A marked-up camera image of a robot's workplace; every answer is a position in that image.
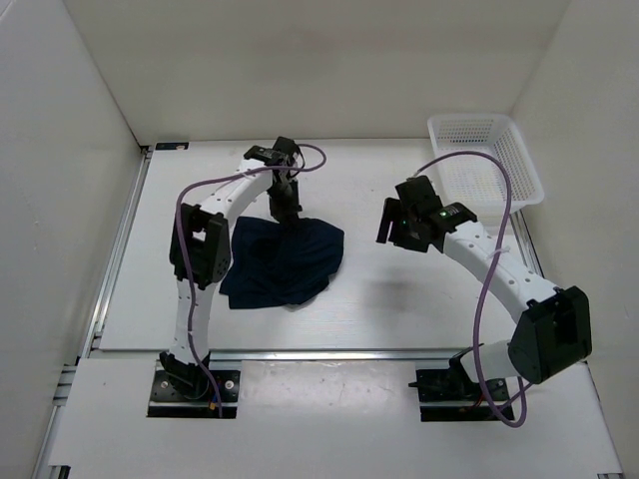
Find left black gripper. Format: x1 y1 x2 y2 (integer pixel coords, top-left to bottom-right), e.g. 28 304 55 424
266 178 303 230

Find navy blue shorts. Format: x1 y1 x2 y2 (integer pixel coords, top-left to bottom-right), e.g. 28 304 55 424
219 217 345 309

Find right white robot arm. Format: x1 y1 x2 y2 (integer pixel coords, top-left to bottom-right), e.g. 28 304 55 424
376 177 593 399

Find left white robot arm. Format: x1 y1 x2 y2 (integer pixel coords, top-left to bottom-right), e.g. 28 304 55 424
160 137 302 401

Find white plastic mesh basket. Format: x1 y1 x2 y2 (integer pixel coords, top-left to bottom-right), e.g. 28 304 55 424
427 114 545 220

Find white front cover board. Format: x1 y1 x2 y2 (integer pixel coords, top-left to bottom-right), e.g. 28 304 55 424
50 359 621 478

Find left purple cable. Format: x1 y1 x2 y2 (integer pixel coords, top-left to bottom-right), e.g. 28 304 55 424
177 143 328 418

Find purple cable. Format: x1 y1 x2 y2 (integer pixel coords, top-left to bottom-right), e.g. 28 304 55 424
177 143 328 418
411 150 530 429

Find aluminium rail front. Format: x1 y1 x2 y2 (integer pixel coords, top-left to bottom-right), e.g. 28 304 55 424
210 348 460 362

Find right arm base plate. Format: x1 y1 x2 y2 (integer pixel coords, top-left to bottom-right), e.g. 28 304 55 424
408 369 498 423

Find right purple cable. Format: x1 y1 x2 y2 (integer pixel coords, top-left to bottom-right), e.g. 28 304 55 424
411 150 530 429

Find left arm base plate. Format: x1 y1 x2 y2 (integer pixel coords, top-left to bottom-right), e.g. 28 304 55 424
147 361 241 419

